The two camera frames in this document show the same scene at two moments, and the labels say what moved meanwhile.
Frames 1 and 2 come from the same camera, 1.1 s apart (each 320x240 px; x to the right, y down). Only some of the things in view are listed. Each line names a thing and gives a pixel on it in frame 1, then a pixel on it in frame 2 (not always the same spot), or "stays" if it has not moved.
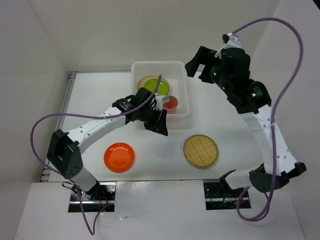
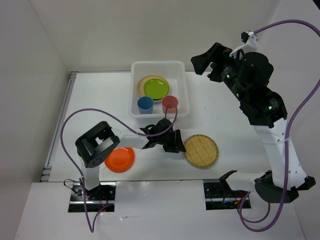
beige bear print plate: [141, 82] stays
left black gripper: [158, 126] to [177, 144]
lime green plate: [151, 84] stays
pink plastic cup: [171, 106] stays
